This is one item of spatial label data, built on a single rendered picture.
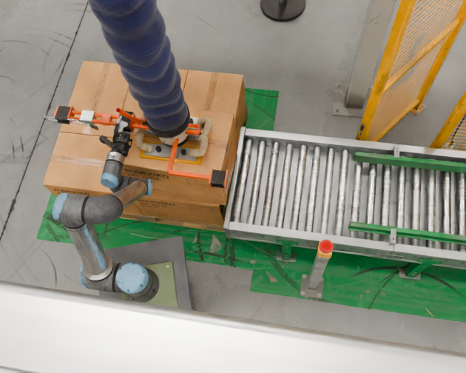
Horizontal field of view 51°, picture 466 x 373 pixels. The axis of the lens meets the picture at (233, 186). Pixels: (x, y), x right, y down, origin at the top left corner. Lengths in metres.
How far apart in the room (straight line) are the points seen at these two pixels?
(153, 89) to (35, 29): 3.00
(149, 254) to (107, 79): 1.43
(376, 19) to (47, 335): 3.08
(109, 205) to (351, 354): 1.91
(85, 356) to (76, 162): 3.24
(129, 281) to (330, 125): 2.13
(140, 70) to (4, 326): 1.82
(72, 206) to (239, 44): 2.67
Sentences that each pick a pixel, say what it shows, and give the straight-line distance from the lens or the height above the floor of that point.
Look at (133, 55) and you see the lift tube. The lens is 1.94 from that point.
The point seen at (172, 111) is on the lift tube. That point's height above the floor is 1.48.
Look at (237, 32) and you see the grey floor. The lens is 4.46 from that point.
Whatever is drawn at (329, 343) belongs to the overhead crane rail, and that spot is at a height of 3.21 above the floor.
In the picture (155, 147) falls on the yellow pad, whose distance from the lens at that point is 2.69.
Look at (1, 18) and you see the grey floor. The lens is 5.26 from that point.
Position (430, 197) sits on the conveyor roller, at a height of 0.55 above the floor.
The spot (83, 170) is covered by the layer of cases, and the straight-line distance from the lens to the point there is 3.40.
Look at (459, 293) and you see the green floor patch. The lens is 3.69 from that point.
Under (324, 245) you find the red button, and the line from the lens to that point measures 2.48.
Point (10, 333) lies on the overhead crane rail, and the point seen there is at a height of 3.21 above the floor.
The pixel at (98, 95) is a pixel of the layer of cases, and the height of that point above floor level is 0.54.
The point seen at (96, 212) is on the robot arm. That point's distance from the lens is 2.06.
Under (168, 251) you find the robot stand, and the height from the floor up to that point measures 0.75.
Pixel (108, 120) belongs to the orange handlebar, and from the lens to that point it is 2.70.
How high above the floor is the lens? 3.42
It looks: 67 degrees down
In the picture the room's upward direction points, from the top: 12 degrees counter-clockwise
